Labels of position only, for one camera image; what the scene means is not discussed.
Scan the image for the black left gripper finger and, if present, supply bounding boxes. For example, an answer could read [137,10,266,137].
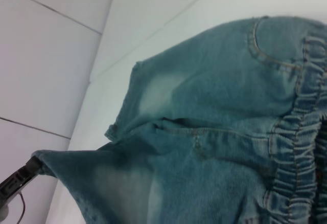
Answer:
[0,156,43,208]

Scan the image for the blue denim shorts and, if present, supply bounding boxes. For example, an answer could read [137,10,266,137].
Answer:
[32,15,327,224]

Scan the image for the dark cable with metal plug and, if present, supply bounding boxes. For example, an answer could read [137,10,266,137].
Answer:
[14,192,27,224]

